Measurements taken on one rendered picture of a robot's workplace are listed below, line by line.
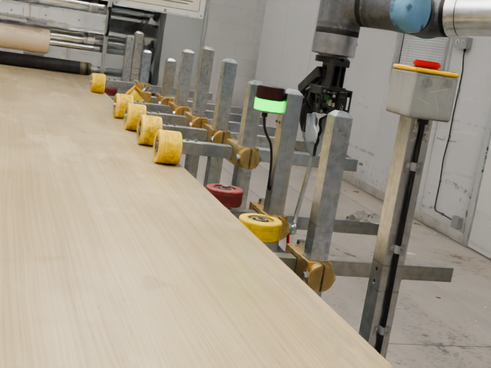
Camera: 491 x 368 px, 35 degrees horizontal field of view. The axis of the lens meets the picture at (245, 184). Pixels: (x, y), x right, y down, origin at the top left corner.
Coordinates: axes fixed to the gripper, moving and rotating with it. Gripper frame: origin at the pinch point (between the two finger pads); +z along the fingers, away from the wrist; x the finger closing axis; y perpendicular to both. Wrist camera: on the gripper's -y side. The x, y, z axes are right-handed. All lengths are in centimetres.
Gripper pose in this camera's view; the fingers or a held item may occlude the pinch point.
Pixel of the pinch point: (313, 149)
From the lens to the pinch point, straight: 168.5
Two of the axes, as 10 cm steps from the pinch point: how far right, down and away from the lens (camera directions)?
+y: 2.9, 2.2, -9.3
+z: -1.5, 9.7, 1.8
